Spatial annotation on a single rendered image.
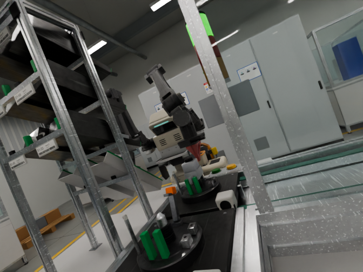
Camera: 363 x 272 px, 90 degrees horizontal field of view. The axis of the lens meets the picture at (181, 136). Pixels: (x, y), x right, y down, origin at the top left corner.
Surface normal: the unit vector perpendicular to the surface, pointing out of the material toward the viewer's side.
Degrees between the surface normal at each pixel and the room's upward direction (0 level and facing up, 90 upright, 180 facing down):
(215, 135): 90
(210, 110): 90
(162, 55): 90
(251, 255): 0
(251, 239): 0
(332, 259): 0
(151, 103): 90
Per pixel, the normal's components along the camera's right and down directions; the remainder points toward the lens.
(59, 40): 0.80, -0.30
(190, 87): -0.29, 0.15
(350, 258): -0.37, -0.93
